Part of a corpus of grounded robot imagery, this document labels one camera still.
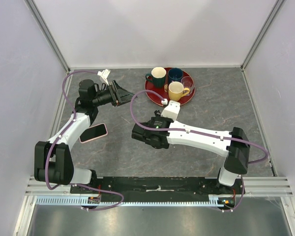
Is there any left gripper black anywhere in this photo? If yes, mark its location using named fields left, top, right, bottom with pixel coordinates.
left=92, top=80, right=137, bottom=107

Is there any phone with pink case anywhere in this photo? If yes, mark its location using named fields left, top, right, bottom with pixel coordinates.
left=79, top=123, right=108, bottom=144

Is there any black phone stand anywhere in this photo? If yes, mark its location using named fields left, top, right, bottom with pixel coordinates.
left=154, top=110, right=161, bottom=117

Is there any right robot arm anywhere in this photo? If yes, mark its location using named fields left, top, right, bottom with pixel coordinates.
left=131, top=116, right=250, bottom=194

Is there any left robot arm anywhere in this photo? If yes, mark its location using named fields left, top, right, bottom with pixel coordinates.
left=34, top=79, right=134, bottom=193

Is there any dark green mug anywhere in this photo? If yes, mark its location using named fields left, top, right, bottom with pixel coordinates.
left=145, top=67, right=167, bottom=88

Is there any red round tray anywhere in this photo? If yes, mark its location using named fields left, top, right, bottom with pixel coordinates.
left=144, top=67, right=196, bottom=108

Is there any yellow mug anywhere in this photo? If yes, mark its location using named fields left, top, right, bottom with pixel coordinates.
left=168, top=82, right=190, bottom=102

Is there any dark blue mug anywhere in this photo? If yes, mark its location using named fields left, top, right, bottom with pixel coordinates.
left=168, top=68, right=183, bottom=84

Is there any clear glass cup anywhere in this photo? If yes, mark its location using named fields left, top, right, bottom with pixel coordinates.
left=181, top=76, right=195, bottom=96

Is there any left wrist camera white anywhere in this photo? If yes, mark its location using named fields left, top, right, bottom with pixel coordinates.
left=97, top=69, right=111, bottom=85

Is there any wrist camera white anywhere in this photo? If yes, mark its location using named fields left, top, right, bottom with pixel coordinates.
left=97, top=69, right=111, bottom=85
left=161, top=100, right=180, bottom=121

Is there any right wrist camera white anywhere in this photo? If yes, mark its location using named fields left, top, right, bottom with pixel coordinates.
left=161, top=100, right=180, bottom=121

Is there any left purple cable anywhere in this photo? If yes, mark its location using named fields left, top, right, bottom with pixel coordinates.
left=45, top=69, right=125, bottom=212

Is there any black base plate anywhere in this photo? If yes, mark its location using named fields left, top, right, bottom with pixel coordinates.
left=70, top=176, right=227, bottom=204

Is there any slotted cable duct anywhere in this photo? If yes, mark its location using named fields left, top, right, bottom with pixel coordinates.
left=35, top=196, right=234, bottom=207

